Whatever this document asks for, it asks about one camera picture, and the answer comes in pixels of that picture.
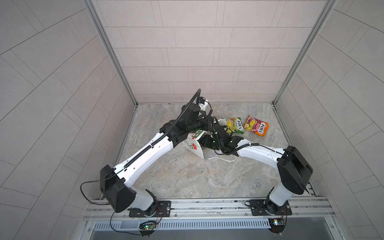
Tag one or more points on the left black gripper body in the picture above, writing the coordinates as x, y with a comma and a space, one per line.
198, 124

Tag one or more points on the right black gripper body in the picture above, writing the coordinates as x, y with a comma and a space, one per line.
211, 143

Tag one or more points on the green yellow Fox's candy packet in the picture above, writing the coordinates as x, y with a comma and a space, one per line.
234, 125

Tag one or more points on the white paper bag red flower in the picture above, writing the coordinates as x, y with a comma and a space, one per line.
192, 143

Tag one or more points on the orange pink Fox's candy packet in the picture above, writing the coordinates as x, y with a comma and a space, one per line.
256, 126

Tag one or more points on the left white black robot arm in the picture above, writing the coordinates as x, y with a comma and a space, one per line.
116, 183

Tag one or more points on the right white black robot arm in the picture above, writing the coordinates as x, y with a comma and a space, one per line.
294, 170

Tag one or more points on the right circuit board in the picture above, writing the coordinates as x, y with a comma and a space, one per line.
277, 225

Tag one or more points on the circuit board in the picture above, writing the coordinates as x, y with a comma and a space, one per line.
277, 225
148, 226

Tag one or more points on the left circuit board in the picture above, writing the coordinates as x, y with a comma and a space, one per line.
148, 226

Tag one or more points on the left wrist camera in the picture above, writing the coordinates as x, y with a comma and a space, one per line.
202, 102

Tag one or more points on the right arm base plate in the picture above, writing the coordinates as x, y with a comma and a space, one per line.
268, 208

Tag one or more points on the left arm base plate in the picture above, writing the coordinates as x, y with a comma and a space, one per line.
157, 209

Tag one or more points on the aluminium mounting rail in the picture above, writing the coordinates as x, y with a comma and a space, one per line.
221, 208

